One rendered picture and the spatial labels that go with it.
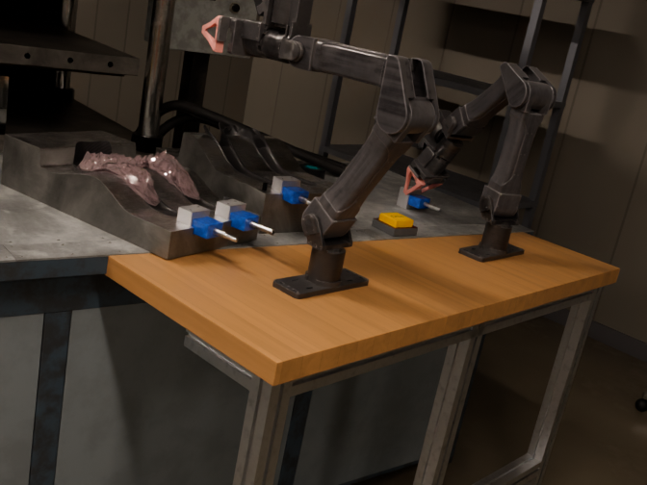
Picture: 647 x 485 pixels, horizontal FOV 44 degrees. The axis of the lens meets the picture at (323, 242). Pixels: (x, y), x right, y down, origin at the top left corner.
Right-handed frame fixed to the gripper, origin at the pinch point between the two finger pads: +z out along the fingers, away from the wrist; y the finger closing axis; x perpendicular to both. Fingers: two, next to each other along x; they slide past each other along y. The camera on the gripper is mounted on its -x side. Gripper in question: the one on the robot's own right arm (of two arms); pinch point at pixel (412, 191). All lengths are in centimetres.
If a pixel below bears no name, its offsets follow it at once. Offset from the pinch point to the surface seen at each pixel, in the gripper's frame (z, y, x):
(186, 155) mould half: 9, 59, -23
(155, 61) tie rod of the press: 14, 46, -65
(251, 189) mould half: -6, 61, 2
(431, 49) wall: 50, -179, -144
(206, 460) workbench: 45, 67, 39
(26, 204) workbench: 11, 101, -11
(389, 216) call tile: -6.9, 25.9, 13.8
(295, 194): -12, 56, 9
